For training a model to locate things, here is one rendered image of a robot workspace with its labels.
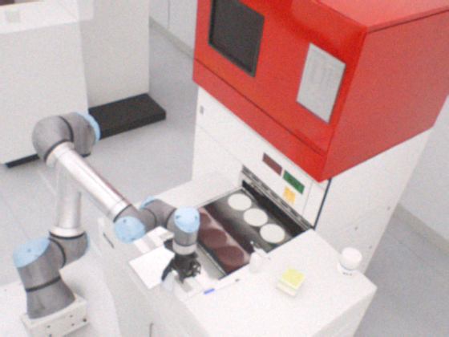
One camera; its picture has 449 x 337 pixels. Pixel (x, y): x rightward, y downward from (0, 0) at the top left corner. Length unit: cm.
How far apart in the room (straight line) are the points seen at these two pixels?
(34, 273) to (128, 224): 43
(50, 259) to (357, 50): 116
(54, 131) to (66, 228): 37
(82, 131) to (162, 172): 201
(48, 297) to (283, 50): 111
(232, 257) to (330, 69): 80
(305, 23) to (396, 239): 219
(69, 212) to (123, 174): 186
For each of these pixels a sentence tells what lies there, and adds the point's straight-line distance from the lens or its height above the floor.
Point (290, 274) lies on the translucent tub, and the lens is 171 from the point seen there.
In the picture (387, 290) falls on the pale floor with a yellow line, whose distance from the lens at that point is 320.
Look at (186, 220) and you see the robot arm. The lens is 146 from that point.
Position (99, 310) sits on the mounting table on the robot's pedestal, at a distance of 185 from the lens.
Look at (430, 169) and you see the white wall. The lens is 341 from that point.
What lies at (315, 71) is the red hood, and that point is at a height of 161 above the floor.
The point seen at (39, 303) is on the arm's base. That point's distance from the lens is 174.
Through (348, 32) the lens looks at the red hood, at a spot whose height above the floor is 178.
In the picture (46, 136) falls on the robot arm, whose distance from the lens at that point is 154.
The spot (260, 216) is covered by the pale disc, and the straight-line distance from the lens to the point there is 207.
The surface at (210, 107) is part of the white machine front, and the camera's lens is 226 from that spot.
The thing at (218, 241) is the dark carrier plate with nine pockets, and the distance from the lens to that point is 194.
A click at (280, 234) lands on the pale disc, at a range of 201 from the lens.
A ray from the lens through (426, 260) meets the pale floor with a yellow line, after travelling 350.
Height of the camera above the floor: 235
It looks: 42 degrees down
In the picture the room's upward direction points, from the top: 11 degrees clockwise
